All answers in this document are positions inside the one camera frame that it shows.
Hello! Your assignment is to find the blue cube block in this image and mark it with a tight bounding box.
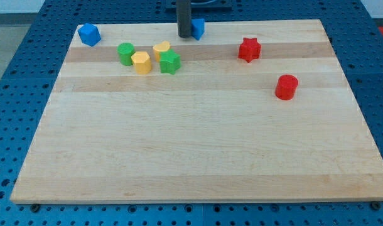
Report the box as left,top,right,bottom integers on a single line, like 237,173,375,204
77,23,101,46

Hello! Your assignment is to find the green star block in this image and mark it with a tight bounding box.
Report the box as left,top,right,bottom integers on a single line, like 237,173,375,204
159,49,181,75

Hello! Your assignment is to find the light wooden board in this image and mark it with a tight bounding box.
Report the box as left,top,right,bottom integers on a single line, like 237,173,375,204
10,19,383,204

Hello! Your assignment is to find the yellow hexagon block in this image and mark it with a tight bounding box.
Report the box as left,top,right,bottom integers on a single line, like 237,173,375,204
131,51,152,75

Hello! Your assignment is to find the yellow heart block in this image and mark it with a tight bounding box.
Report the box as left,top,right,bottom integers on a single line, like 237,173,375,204
153,41,171,62

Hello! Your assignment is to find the red star block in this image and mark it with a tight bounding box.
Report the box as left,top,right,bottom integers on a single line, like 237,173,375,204
238,37,261,63

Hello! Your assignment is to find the blue triangular block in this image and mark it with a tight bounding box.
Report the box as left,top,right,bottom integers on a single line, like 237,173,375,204
191,18,205,40

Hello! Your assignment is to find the green cylinder block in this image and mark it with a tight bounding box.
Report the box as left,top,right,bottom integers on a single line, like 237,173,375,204
117,43,135,66

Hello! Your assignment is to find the red cylinder block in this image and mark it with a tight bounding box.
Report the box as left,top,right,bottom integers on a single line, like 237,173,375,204
275,74,299,100

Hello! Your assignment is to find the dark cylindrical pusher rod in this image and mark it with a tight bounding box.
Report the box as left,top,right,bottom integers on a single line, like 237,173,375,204
176,0,192,38

